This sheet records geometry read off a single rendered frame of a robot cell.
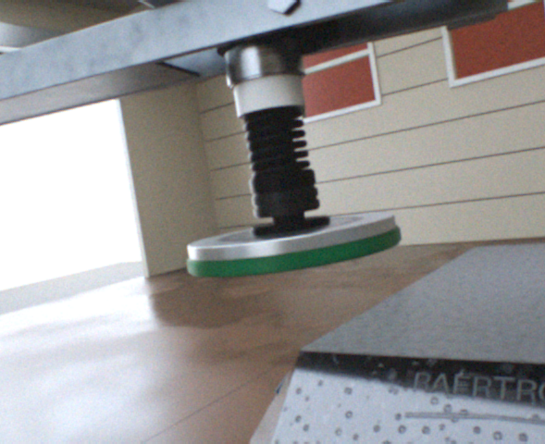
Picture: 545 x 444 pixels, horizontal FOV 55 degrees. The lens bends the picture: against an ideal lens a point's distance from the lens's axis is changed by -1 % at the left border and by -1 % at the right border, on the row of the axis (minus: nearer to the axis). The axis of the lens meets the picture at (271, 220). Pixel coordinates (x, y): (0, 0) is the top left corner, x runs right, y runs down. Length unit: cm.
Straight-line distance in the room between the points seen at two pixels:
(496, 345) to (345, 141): 716
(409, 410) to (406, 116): 678
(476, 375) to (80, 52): 49
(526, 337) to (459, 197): 650
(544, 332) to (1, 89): 59
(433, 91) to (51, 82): 643
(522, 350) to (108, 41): 47
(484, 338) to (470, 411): 5
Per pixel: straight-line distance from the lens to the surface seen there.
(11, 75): 67
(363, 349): 31
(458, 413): 28
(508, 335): 32
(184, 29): 53
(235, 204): 875
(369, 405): 30
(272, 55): 52
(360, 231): 46
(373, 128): 722
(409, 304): 40
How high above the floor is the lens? 96
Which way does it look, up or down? 3 degrees down
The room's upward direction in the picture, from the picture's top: 9 degrees counter-clockwise
